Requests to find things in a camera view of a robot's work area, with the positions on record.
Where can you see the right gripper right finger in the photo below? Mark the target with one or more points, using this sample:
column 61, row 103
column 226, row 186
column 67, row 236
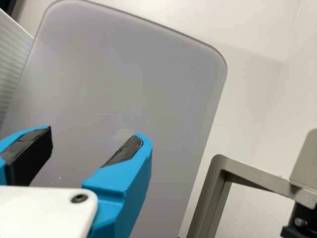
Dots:
column 123, row 188

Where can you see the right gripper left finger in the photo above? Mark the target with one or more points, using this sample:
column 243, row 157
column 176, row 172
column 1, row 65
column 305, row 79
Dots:
column 22, row 151

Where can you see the cream microscope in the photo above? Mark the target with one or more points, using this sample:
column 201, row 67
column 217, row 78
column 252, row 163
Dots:
column 247, row 173

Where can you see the white box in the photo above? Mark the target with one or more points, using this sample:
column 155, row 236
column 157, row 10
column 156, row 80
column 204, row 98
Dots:
column 111, row 74

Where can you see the incubator door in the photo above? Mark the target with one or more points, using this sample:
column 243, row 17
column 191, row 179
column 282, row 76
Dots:
column 10, row 54

